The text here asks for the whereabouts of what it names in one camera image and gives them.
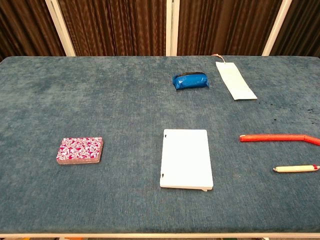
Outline pink patterned card stack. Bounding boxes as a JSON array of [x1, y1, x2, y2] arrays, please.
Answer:
[[56, 136, 104, 165]]

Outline blue table cloth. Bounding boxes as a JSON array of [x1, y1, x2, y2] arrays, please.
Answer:
[[0, 55, 320, 236]]

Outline white rectangular card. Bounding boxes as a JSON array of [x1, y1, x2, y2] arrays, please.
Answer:
[[159, 128, 215, 193]]

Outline blue snack packet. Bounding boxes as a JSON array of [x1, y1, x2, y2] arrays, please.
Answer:
[[171, 71, 210, 91]]

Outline white bookmark with tassel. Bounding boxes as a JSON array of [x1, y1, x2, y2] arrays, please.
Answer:
[[211, 53, 258, 101]]

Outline brown pleated curtain panel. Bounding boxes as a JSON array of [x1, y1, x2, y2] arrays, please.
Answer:
[[271, 0, 320, 57], [57, 0, 168, 57], [177, 0, 283, 56], [0, 0, 66, 61]]

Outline red bent straw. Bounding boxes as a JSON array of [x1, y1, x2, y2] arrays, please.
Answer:
[[239, 133, 320, 146]]

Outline cream pencil with red cap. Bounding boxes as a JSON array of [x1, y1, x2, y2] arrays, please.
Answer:
[[272, 164, 320, 173]]

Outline white screen frame post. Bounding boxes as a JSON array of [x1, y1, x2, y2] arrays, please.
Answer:
[[44, 0, 76, 57], [165, 0, 180, 56], [261, 0, 293, 56]]

